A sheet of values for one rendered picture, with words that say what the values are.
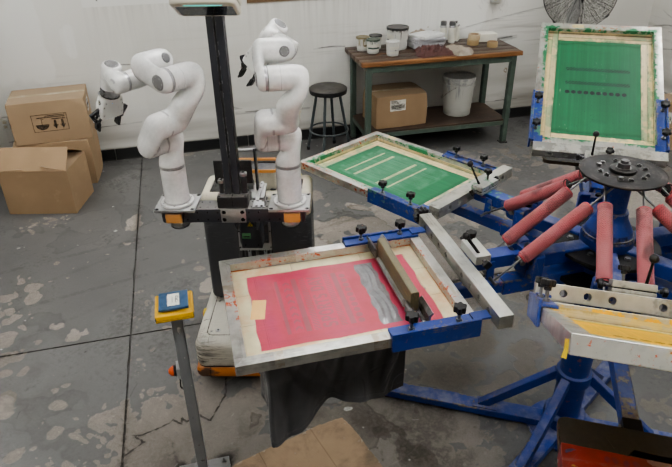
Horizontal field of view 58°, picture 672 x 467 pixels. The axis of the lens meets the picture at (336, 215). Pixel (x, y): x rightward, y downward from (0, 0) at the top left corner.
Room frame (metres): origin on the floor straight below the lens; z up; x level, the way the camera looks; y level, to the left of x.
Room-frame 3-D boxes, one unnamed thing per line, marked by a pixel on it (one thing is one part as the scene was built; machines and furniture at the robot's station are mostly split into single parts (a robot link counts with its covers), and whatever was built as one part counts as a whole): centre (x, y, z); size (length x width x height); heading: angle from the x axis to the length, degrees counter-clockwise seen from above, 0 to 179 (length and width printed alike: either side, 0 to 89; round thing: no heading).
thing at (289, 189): (2.09, 0.18, 1.21); 0.16 x 0.13 x 0.15; 179
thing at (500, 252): (1.83, -0.55, 1.02); 0.17 x 0.06 x 0.05; 104
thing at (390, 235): (2.02, -0.17, 0.98); 0.30 x 0.05 x 0.07; 104
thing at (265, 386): (1.63, 0.27, 0.74); 0.45 x 0.03 x 0.43; 14
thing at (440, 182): (2.60, -0.40, 1.05); 1.08 x 0.61 x 0.23; 44
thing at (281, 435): (1.48, -0.01, 0.74); 0.46 x 0.04 x 0.42; 104
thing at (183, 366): (1.68, 0.57, 0.48); 0.22 x 0.22 x 0.96; 14
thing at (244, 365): (1.70, -0.01, 0.97); 0.79 x 0.58 x 0.04; 104
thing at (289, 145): (2.08, 0.19, 1.37); 0.13 x 0.10 x 0.16; 102
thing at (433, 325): (1.49, -0.31, 0.98); 0.30 x 0.05 x 0.07; 104
